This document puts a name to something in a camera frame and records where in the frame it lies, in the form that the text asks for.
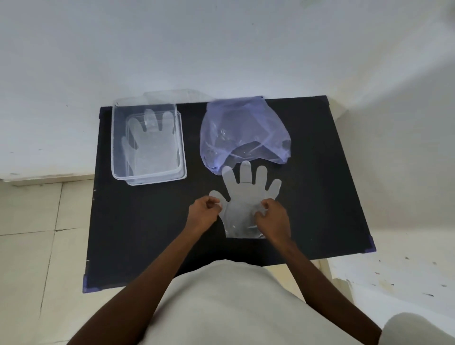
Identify person's left hand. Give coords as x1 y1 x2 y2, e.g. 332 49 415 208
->
186 195 223 235

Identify person's right hand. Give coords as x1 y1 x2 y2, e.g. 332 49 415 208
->
253 198 293 246

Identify translucent blue plastic bag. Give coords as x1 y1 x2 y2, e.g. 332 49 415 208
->
199 95 291 176

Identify clear plastic container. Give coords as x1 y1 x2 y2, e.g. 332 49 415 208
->
111 100 188 187

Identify white trousers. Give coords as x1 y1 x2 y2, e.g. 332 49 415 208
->
382 312 455 345

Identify clear plastic disposable glove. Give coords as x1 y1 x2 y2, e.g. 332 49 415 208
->
208 161 282 240

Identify person's right forearm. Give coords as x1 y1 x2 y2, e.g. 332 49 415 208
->
272 239 384 345

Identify white shirt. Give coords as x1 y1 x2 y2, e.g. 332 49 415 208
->
136 259 367 345

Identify stack of clear gloves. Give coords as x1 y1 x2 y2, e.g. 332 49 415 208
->
121 108 179 177

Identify person's left forearm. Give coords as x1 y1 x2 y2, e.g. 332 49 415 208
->
70 227 208 345

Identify clear plastic lid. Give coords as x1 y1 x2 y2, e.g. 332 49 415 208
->
143 90 214 107

